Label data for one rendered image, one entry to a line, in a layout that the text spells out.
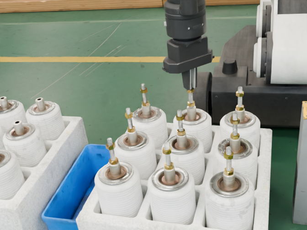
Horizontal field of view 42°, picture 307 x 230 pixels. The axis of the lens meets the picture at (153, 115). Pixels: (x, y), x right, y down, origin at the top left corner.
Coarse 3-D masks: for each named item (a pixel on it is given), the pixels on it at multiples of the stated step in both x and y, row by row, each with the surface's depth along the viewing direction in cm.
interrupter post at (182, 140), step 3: (177, 135) 88; (183, 135) 88; (177, 138) 89; (180, 138) 88; (183, 138) 88; (186, 138) 89; (177, 141) 89; (180, 141) 89; (183, 141) 89; (186, 141) 89; (177, 144) 90; (180, 144) 89; (183, 144) 89; (186, 144) 90
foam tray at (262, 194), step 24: (216, 144) 101; (264, 144) 99; (264, 168) 91; (96, 192) 90; (144, 192) 92; (264, 192) 85; (96, 216) 84; (120, 216) 83; (144, 216) 82; (264, 216) 79
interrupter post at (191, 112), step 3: (189, 108) 98; (192, 108) 98; (195, 108) 98; (189, 111) 98; (192, 111) 98; (195, 111) 98; (189, 114) 98; (192, 114) 98; (195, 114) 99; (189, 117) 99; (192, 117) 99; (195, 117) 99
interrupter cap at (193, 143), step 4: (172, 136) 93; (176, 136) 93; (188, 136) 92; (192, 136) 92; (168, 140) 92; (172, 140) 92; (176, 140) 92; (188, 140) 91; (192, 140) 91; (196, 140) 91; (172, 144) 90; (176, 144) 91; (188, 144) 90; (192, 144) 90; (196, 144) 89; (172, 148) 89; (176, 148) 89; (180, 148) 89; (184, 148) 89; (188, 148) 88; (192, 148) 88; (196, 148) 88; (172, 152) 88; (176, 152) 87; (180, 152) 87; (184, 152) 87; (188, 152) 87
